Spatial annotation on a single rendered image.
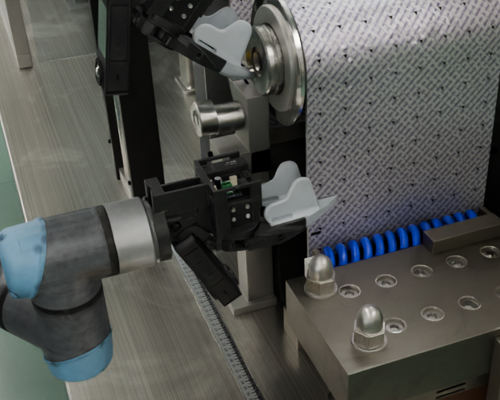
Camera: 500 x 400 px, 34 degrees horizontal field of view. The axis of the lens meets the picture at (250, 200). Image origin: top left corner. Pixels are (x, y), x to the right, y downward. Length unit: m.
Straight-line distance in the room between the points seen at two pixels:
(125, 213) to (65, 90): 0.92
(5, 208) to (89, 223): 2.30
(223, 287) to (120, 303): 0.24
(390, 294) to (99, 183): 0.64
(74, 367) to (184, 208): 0.21
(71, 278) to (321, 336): 0.26
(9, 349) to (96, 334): 1.61
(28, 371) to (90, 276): 1.58
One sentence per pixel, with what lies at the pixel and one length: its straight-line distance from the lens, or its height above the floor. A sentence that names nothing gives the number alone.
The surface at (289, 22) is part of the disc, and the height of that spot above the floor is 1.31.
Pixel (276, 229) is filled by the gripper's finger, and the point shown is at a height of 1.10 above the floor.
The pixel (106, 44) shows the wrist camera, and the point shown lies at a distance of 0.84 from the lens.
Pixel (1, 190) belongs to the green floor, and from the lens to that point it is 3.26.
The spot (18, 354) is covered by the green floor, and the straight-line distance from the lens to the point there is 2.48.
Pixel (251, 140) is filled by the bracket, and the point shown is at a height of 1.15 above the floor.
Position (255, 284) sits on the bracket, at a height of 0.94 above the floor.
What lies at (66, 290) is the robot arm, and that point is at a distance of 0.86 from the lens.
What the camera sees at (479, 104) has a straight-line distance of 0.99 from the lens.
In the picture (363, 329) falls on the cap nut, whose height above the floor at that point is 1.06.
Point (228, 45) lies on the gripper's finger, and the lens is 0.87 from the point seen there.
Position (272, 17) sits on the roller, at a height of 1.30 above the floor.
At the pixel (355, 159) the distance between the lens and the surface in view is 0.93.
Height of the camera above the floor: 1.60
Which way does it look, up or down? 33 degrees down
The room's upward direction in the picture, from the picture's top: 3 degrees counter-clockwise
